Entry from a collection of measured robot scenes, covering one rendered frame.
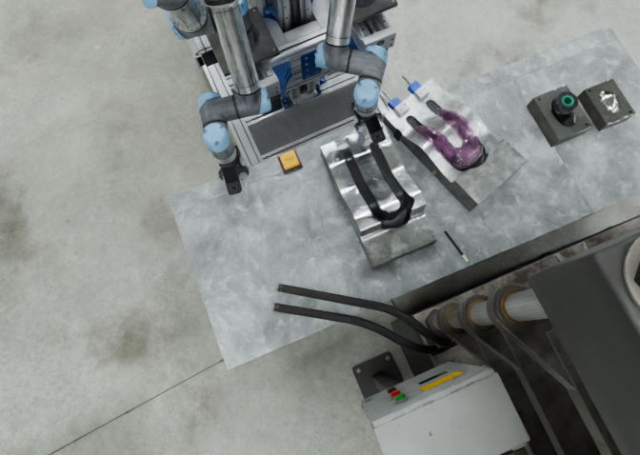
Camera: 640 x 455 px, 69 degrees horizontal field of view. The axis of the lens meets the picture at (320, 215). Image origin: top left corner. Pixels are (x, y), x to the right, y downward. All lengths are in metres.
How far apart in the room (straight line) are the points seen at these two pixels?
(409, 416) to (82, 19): 3.15
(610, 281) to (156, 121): 2.71
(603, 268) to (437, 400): 0.58
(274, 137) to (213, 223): 0.88
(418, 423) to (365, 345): 1.48
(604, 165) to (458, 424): 1.35
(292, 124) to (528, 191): 1.28
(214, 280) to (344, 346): 0.98
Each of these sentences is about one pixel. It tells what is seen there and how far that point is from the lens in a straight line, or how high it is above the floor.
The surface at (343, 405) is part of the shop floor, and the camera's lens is 2.58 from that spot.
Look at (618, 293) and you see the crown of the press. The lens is 0.65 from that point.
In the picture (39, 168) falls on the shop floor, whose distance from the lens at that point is 3.23.
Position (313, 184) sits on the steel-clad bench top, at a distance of 1.86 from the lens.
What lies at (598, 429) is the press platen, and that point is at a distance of 1.16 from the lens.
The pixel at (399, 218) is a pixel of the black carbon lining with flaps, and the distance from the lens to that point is 1.76.
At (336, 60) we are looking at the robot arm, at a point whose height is 1.29.
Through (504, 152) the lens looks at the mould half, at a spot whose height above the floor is 0.91.
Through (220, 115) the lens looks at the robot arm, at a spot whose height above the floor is 1.28.
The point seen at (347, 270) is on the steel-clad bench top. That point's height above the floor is 0.80.
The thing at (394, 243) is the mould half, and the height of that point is 0.86.
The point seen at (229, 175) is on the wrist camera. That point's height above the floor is 1.11.
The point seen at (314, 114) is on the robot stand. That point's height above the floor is 0.21.
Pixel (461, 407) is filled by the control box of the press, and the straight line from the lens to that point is 1.13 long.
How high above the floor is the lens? 2.56
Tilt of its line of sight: 75 degrees down
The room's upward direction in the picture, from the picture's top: 4 degrees counter-clockwise
